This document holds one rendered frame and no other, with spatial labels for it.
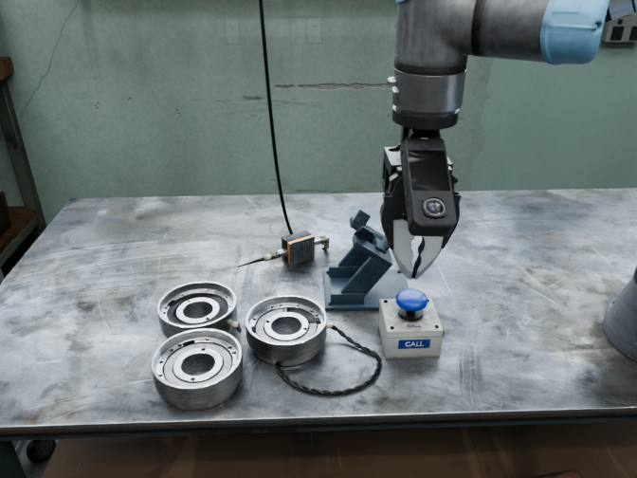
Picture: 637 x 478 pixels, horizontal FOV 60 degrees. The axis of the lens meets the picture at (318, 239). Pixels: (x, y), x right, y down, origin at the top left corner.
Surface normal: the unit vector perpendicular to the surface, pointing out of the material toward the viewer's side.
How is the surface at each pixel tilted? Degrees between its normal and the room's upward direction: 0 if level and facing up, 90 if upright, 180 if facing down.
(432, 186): 31
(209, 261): 0
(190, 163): 90
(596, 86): 90
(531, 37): 106
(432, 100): 90
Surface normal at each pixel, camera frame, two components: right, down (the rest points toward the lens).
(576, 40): -0.38, 0.68
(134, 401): 0.00, -0.87
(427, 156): 0.06, -0.50
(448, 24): -0.43, 0.51
